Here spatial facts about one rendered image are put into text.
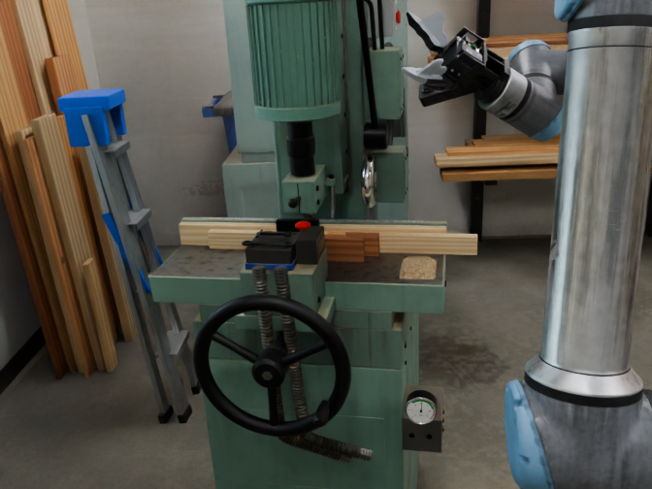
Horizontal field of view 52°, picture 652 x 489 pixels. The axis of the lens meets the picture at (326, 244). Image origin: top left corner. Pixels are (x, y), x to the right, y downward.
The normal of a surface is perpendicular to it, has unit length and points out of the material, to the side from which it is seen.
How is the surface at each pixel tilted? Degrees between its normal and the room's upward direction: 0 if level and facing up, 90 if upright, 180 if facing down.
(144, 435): 0
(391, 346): 90
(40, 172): 87
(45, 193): 87
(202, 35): 90
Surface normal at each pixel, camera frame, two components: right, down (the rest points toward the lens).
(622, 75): -0.20, 0.16
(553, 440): -0.11, -0.26
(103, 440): -0.05, -0.93
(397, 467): -0.18, 0.37
